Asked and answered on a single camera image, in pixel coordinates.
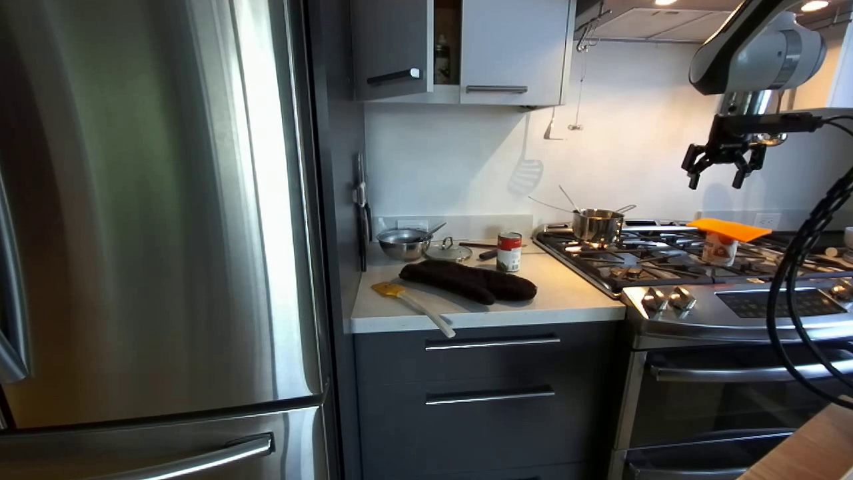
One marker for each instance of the small dark bottle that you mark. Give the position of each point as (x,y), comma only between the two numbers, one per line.
(443,60)

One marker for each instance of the black oven mitt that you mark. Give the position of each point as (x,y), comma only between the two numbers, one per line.
(471,284)

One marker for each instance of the orange hexagonal honeycomb placemat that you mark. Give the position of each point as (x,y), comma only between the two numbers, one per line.
(728,228)

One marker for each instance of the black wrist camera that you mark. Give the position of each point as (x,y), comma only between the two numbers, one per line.
(789,120)

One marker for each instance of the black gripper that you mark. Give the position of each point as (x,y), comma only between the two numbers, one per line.
(736,148)

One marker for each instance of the white slotted hanging spatula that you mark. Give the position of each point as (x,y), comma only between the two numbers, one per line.
(525,178)

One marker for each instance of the stainless steel refrigerator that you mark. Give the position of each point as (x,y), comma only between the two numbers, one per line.
(161,223)

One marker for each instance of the range hood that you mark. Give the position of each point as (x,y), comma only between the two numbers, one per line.
(640,23)

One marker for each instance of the stainless steel saucepan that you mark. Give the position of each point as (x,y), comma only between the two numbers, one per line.
(597,231)

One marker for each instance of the wooden table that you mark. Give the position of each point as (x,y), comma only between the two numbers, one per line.
(804,455)

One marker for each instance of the small steel bowl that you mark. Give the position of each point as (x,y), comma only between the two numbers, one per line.
(403,240)

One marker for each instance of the white wall cabinet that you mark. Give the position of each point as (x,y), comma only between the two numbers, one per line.
(516,43)

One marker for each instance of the round glass lid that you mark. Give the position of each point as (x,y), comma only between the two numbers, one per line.
(447,251)

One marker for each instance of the small red-lid jar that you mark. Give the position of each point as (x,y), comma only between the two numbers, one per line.
(511,255)

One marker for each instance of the silver stove knob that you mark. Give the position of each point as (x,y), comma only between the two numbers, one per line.
(680,302)
(840,292)
(655,302)

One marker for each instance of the black oven control panel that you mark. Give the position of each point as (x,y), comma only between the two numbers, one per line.
(781,306)

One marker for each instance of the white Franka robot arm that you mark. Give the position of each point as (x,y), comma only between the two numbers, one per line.
(756,48)

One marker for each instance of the grey drawer cabinet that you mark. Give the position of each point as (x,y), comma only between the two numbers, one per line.
(488,428)

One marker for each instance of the stainless gas stove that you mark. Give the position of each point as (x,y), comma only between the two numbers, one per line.
(709,328)

